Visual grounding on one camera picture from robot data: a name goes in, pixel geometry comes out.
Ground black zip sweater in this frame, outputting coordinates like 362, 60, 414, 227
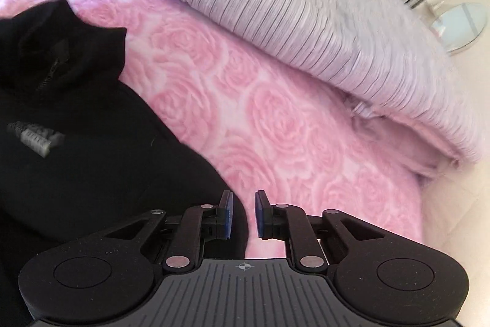
1, 0, 228, 326

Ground striped lilac folded duvet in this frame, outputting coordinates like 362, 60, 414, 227
180, 0, 483, 162

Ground round glass side table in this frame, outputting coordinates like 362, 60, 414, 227
429, 2, 489, 54

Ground pink rose bed blanket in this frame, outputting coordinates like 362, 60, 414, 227
0, 0, 438, 261

